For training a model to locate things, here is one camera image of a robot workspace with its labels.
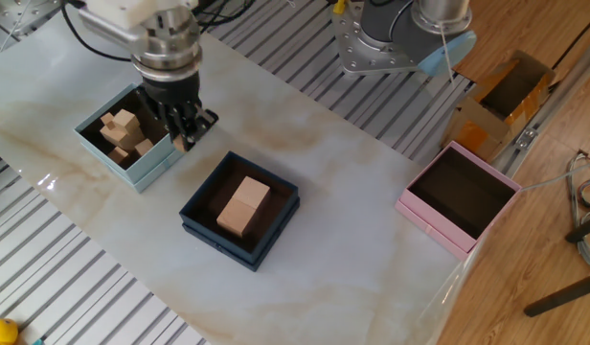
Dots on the yellow turtle toy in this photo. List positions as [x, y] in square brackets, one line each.
[2, 331]

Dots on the silver grey UR5 robot arm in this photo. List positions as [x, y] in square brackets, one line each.
[168, 48]

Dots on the brown cardboard box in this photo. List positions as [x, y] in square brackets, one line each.
[477, 124]

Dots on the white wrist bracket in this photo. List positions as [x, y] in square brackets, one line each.
[118, 14]

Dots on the dark blue cardboard box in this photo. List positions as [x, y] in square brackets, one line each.
[218, 244]

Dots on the large wooden cube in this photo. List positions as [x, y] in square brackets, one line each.
[235, 215]
[252, 191]

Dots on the metal corner bracket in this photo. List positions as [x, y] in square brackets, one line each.
[526, 137]

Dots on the small wooden cube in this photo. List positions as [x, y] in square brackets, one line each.
[118, 154]
[144, 146]
[106, 118]
[178, 144]

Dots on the pink cardboard box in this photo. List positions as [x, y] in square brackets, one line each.
[434, 225]

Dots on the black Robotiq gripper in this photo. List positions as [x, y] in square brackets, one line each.
[173, 91]

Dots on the yellow connector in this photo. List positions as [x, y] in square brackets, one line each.
[339, 6]

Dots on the light blue cardboard box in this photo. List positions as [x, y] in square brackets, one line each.
[156, 165]

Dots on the aluminium table edge rail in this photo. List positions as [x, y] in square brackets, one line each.
[575, 79]

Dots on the perforated metal plate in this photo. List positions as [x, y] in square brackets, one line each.
[17, 14]

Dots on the marble pattern mat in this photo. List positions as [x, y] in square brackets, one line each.
[324, 239]

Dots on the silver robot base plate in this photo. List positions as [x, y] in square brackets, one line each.
[357, 52]

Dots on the black stand leg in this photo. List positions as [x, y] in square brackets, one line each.
[563, 294]
[584, 229]

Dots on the medium wooden cube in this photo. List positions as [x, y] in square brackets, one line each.
[127, 120]

